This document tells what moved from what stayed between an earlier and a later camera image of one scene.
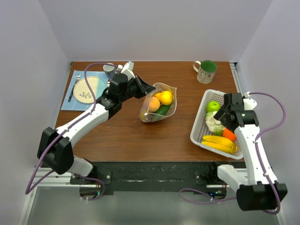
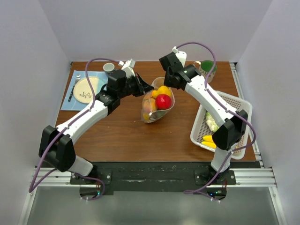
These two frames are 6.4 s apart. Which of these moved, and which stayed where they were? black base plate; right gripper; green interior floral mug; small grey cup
Moved: right gripper
Stayed: black base plate; small grey cup; green interior floral mug
